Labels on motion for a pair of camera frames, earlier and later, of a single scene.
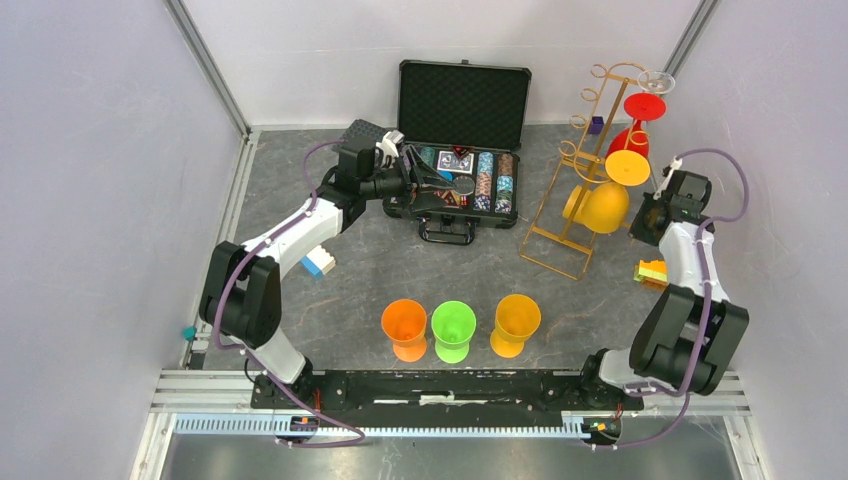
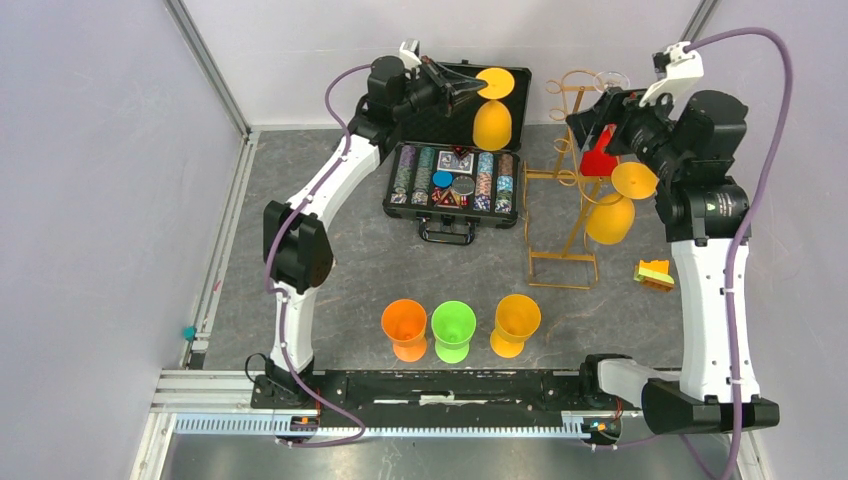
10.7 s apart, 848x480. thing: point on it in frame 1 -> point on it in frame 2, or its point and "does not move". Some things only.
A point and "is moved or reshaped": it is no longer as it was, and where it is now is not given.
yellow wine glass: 517,318 does not move
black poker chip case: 464,121 does not move
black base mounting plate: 438,391 does not move
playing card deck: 450,161 does not move
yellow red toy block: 652,273 does not move
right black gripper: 636,229 -> 619,106
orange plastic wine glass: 404,322 does not move
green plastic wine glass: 453,323 does not move
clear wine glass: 656,82 is moved or reshaped
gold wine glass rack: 575,174 -> 582,79
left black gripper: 430,181 -> 462,90
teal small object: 189,333 does not move
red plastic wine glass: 639,107 is moved or reshaped
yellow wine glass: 569,204 -> 492,122
